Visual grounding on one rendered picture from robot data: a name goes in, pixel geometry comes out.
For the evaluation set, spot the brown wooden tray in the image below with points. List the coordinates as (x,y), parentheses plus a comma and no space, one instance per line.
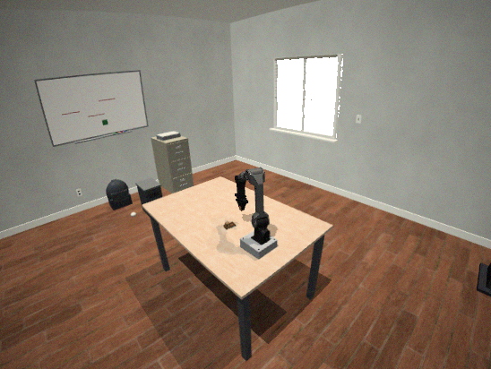
(232,224)

